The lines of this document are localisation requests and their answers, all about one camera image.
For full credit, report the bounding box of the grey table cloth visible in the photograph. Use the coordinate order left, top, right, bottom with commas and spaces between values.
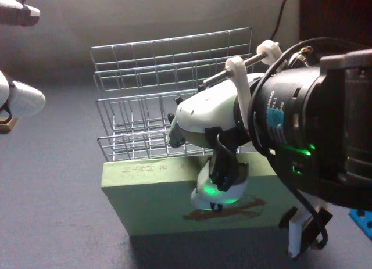
0, 77, 372, 269

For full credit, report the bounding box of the black background cable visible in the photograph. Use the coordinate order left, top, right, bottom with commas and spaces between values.
270, 0, 291, 41

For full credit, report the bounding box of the blue square block with holes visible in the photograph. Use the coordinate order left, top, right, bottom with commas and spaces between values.
347, 207, 372, 241

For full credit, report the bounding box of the tan wooden block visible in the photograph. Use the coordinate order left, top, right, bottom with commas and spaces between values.
0, 117, 19, 134

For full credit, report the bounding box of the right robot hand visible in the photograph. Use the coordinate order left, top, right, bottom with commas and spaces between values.
167, 73, 252, 213

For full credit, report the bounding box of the light green book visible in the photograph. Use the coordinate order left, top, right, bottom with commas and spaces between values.
100, 151, 300, 238

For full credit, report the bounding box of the wire metal rack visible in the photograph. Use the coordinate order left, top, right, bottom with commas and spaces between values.
89, 27, 262, 162

